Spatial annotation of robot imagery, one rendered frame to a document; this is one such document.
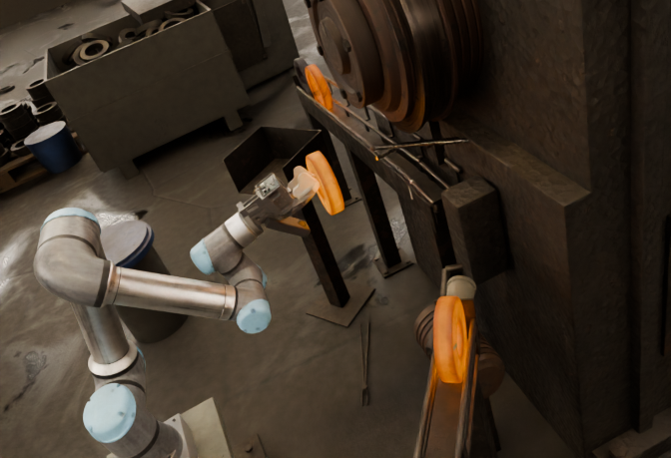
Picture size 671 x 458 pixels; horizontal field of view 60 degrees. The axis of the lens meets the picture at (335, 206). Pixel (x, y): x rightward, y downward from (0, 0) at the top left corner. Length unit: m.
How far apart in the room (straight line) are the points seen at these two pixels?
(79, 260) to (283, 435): 1.00
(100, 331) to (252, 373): 0.84
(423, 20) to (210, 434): 1.18
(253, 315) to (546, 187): 0.65
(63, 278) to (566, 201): 0.93
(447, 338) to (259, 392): 1.19
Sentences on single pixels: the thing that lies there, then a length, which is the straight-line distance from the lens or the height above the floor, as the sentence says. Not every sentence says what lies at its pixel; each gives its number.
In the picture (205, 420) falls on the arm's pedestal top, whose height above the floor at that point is 0.30.
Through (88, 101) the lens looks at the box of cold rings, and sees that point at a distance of 3.66.
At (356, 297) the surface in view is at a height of 0.01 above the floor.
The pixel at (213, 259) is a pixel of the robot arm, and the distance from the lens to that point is 1.35.
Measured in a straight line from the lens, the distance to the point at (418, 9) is 1.09.
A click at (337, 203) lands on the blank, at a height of 0.81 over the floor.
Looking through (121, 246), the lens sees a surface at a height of 0.43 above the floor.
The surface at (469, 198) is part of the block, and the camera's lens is 1.23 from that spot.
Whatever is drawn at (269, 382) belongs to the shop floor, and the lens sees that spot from 2.12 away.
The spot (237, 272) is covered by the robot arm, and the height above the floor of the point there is 0.73.
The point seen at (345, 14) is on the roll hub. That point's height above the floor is 1.20.
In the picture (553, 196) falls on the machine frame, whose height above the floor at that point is 0.87.
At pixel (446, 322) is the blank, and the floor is 0.78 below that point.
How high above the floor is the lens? 1.54
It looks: 34 degrees down
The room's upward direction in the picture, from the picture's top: 20 degrees counter-clockwise
